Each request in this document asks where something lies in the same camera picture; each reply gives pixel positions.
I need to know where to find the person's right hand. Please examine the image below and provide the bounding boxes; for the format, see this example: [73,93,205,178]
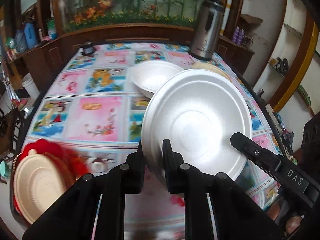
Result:
[266,198,304,236]

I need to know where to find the white foam bowl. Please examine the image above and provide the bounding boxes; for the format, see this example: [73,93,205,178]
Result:
[130,60,184,99]

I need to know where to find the white foam plate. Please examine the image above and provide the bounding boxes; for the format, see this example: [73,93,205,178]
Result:
[141,69,253,185]

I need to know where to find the purple bottles on shelf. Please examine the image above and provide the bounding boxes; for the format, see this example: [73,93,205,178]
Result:
[232,27,245,46]

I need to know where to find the grey thermos flask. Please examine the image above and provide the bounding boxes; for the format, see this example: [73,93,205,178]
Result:
[15,30,28,53]

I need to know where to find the white plastic bucket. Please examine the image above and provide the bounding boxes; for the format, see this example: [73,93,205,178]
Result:
[22,73,40,100]

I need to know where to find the beige plastic bowl rear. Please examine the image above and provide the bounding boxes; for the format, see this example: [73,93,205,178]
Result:
[192,62,231,81]

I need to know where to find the wooden cabinet with flower display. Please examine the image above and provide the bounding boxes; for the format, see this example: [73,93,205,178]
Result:
[1,0,254,89]

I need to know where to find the beige ribbed plastic bowl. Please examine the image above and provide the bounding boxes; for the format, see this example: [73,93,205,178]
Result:
[13,149,75,224]

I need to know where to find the blue thermos flask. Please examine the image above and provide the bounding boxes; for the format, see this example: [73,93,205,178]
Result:
[24,23,38,49]

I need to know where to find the colourful patterned tablecloth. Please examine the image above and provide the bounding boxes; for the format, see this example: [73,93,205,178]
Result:
[23,42,281,239]

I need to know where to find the stainless steel thermos jug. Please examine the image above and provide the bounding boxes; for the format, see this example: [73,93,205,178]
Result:
[188,0,225,61]

